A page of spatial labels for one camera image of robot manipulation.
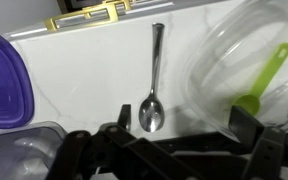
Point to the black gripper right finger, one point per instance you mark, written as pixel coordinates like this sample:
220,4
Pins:
268,145

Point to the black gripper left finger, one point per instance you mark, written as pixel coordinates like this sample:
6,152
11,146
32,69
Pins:
114,149

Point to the metal spoon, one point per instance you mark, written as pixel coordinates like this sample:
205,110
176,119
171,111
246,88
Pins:
151,112

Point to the green measuring spoon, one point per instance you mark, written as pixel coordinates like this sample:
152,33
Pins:
250,102

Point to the clear plastic lunch box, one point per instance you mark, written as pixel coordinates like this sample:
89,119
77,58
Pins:
229,61

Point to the clear storage container stack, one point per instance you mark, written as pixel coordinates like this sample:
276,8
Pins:
27,153

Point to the purple container lid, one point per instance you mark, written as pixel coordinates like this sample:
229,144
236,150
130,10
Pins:
16,94

